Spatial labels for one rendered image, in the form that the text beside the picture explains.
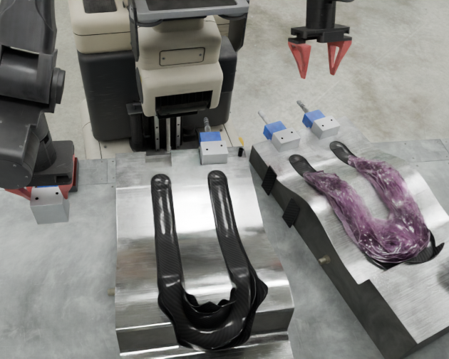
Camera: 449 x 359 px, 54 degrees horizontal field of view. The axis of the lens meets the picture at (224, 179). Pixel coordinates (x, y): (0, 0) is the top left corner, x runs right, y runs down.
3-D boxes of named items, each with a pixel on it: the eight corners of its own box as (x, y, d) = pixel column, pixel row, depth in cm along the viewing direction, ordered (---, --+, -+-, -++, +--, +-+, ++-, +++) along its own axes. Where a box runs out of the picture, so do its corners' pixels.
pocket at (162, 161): (145, 163, 91) (144, 151, 88) (171, 162, 92) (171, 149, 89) (146, 180, 88) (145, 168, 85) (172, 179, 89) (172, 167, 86)
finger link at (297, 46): (332, 79, 91) (335, 31, 86) (301, 83, 89) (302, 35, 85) (316, 72, 96) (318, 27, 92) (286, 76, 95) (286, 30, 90)
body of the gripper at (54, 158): (73, 180, 65) (63, 147, 60) (-2, 184, 63) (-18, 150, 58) (75, 147, 69) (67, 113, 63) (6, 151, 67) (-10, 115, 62)
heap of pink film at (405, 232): (293, 176, 92) (301, 150, 86) (360, 153, 98) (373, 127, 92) (371, 281, 78) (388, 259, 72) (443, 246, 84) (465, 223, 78)
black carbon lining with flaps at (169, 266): (148, 181, 86) (146, 147, 79) (229, 175, 89) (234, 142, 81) (162, 365, 65) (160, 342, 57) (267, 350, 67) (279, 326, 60)
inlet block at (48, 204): (44, 164, 81) (37, 144, 77) (73, 162, 82) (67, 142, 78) (37, 224, 73) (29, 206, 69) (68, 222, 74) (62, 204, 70)
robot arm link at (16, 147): (66, 63, 55) (-11, 46, 52) (52, 129, 48) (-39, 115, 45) (59, 129, 63) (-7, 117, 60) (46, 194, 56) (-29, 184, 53)
